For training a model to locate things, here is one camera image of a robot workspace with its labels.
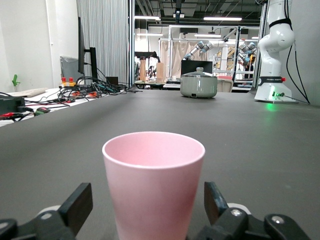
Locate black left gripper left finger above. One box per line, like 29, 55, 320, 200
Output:
0, 182, 94, 240

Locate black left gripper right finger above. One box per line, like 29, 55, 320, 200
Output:
194, 181, 311, 240

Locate pink plastic cup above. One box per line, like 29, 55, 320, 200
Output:
101, 131, 206, 240

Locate green and red device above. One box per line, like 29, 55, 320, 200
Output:
33, 106, 51, 117

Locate white side table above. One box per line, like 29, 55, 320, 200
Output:
0, 83, 141, 128

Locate grey-green cooking pot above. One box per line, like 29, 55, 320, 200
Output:
179, 66, 218, 99

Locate black equipment box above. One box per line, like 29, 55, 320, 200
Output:
0, 95, 26, 114

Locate light wooden board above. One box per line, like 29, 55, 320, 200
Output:
6, 87, 49, 98

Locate glass lid with grey knob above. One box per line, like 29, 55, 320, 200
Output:
181, 66, 217, 78

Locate black background screen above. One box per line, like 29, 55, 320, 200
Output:
180, 59, 214, 76

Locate green plastic object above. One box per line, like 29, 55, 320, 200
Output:
11, 74, 21, 92

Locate grey bin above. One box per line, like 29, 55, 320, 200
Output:
59, 55, 80, 81

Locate wooden block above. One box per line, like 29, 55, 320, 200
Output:
155, 62, 165, 84

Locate beige curtain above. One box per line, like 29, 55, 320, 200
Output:
159, 39, 199, 79

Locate black computer monitor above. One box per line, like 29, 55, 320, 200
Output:
77, 16, 98, 81

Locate grey pleated curtain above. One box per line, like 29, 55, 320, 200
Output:
76, 0, 130, 89

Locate tangled cable bundle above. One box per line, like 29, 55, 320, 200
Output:
0, 74, 143, 123

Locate black right base cable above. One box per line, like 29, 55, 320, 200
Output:
272, 42, 311, 105

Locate wooden post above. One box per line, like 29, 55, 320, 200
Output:
139, 56, 147, 82

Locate aluminium frame post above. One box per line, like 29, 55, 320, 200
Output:
128, 0, 136, 89

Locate black overhead camera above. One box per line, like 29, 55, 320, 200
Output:
173, 0, 185, 19

